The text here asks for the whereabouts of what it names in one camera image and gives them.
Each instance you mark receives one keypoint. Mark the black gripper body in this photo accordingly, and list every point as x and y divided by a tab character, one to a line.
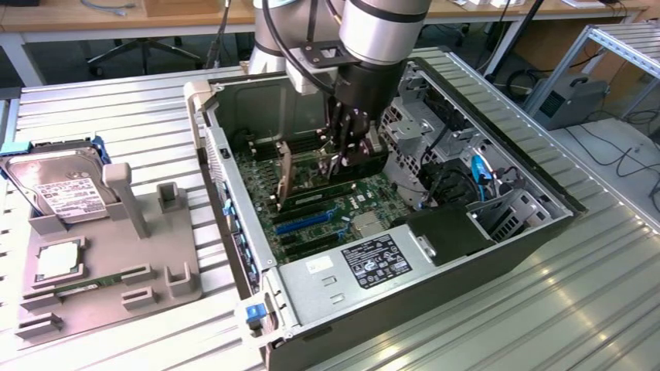
368	89

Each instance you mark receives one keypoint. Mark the graphics card with black fan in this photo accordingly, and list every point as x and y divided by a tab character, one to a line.
309	166

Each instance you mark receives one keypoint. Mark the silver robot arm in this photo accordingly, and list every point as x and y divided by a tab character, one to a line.
381	31

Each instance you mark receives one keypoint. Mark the silver disk bay cage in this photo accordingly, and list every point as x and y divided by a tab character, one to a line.
412	131

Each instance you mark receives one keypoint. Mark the green RAM stick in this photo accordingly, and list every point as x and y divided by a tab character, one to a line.
82	287
314	199

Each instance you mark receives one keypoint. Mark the silver chipset heatsink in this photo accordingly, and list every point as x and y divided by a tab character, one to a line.
366	224

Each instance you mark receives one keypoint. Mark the green motherboard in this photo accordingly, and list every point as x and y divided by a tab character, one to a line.
257	175

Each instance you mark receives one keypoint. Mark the black office chair base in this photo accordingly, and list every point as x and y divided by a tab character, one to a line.
448	29
146	46

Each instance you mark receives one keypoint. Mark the black expansion slot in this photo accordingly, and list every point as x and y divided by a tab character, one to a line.
298	217

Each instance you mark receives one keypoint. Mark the blue expansion slot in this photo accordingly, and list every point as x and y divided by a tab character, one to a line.
301	225

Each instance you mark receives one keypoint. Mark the black plastic shroud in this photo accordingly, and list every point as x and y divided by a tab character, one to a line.
442	232

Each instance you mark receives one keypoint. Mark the black tripod pole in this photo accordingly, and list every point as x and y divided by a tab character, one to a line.
513	36

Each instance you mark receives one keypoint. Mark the small silver disk bay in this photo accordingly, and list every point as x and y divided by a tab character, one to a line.
508	222

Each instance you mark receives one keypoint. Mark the silver power supply unit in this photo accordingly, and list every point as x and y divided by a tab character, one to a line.
309	286

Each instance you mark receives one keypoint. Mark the grey computer tower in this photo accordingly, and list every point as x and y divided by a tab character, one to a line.
566	104

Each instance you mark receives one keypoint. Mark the open black PC case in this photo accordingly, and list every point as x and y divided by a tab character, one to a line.
412	305

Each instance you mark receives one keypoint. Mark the blue case latch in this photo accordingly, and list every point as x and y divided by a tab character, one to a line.
256	313

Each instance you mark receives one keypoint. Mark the aluminium slat table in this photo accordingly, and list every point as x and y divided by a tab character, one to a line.
629	42

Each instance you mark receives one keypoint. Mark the grey parts rack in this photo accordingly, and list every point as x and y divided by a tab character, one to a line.
113	270

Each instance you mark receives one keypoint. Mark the silver hard disk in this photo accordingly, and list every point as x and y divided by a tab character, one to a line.
50	181

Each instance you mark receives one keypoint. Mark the blue disk carrier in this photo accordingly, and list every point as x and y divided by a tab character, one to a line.
12	148

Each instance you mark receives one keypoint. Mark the silver CPU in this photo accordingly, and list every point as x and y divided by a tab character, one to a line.
58	261

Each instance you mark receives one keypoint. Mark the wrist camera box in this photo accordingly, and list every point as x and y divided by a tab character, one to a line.
309	73

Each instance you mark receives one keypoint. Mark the wooden desk white frame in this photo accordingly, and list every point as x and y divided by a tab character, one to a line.
50	21
489	13

